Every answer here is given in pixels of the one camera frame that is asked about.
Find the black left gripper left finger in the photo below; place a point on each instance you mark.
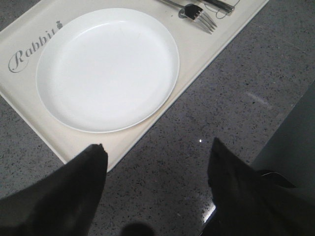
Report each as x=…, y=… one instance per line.
x=62, y=204

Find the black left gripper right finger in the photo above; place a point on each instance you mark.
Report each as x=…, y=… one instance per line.
x=247, y=204

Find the silver metal chopstick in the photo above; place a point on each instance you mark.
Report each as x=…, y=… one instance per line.
x=227, y=8

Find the dark grey cabinet panel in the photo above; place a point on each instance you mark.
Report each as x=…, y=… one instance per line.
x=290, y=152

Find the white round plate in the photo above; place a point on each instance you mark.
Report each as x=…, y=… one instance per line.
x=107, y=70

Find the silver metal fork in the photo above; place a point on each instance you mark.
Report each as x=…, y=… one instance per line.
x=196, y=14

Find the cream rabbit serving tray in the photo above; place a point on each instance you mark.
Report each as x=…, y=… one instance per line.
x=23, y=40

